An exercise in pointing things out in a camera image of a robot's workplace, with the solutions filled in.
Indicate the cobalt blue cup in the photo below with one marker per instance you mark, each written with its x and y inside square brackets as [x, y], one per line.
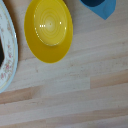
[104, 8]

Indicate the floral rimmed white plate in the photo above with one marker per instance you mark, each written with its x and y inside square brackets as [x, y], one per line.
[10, 56]

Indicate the yellow plastic bowl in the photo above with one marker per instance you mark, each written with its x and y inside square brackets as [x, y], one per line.
[48, 30]

